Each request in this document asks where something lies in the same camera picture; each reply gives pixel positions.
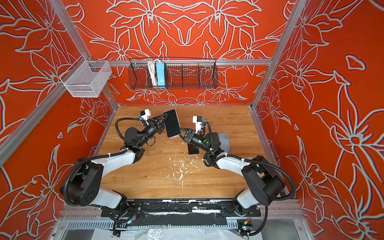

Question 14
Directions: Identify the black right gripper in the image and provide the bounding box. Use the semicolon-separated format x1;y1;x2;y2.
175;128;213;155

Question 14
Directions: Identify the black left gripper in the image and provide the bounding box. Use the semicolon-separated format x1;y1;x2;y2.
137;114;168;149

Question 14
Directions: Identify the black phone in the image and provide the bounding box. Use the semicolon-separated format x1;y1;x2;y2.
164;109;181;139

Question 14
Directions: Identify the white phone case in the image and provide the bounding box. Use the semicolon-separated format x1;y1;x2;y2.
218;134;231;153

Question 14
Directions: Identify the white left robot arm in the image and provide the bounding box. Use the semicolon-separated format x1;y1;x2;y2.
60;114;168;209

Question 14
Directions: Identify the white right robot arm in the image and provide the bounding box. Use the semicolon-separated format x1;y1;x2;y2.
181;122;296;209

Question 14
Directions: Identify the light blue box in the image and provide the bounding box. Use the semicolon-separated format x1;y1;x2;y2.
156;62;166;88

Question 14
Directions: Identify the aluminium back crossbar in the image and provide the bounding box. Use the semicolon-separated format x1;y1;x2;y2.
88;59;272;68

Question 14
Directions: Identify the clear acrylic bin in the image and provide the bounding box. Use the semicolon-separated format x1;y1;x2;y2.
60;61;112;98

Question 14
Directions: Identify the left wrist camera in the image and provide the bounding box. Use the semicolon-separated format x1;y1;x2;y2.
140;109;152;121

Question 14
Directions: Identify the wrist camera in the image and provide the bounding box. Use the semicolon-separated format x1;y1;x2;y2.
193;116;205;133
140;109;152;121

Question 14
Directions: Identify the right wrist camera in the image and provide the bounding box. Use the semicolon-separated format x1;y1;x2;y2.
193;116;205;133

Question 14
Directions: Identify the black wire basket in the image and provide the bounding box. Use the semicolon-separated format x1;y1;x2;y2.
128;58;219;90

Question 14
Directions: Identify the white coiled cable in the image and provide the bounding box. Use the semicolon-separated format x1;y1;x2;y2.
147;59;158;88

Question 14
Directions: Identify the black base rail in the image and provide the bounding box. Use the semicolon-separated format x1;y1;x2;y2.
118;199;262;229

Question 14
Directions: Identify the aluminium frame post left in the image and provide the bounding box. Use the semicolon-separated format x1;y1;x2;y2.
50;1;118;111

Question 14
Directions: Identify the aluminium frame post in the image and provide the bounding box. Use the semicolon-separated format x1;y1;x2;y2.
250;0;308;110
50;1;118;111

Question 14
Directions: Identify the aluminium frame post right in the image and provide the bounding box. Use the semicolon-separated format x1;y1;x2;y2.
250;0;308;110

